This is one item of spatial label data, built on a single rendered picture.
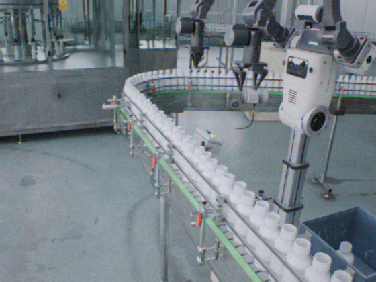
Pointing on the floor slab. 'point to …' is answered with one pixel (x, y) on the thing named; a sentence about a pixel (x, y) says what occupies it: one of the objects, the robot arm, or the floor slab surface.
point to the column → (287, 13)
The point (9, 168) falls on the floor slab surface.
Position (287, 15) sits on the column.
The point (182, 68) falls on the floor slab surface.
